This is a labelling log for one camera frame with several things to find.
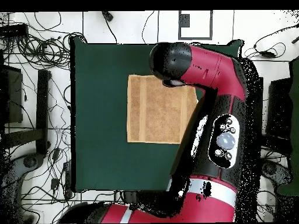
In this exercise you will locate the orange terry towel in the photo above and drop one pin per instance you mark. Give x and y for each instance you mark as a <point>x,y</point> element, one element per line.
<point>158,116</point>

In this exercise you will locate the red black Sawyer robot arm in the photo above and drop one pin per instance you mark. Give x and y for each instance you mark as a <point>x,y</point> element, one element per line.
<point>210,70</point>

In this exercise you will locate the dark green table cloth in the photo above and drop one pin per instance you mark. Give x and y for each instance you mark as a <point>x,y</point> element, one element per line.
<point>105,163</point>

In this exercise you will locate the black power adapter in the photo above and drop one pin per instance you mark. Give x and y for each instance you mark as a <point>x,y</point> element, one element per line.
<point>55,183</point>
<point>56,154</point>

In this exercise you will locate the narrow black power strip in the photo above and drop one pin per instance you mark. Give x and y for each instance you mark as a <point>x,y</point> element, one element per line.
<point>67,179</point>

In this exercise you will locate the black upright bar stand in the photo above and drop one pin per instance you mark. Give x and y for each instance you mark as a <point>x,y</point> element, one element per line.
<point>259,93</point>
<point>42,105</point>

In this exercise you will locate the small black floor object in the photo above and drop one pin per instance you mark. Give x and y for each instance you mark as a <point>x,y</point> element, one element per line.
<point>108,15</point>

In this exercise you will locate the grey office chair base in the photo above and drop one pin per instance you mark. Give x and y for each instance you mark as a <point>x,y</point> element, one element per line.
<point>30,162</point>
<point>278,171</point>

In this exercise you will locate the black cross beam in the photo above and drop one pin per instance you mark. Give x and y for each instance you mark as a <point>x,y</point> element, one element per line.
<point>23,137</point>

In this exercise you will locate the black box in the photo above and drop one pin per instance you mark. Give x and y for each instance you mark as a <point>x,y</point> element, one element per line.
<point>279,105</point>
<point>14,93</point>

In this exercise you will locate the dark green curtain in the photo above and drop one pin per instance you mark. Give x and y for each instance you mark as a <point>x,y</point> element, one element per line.
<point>294,105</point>

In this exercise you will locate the long black power strip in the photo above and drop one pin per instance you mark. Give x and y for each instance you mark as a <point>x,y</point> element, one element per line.
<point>14,30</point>

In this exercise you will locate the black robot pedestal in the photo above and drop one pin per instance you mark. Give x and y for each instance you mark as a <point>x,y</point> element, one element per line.
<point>130,197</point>

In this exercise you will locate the grey square floor frame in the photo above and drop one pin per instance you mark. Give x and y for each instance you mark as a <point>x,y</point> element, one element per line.
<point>179,28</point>

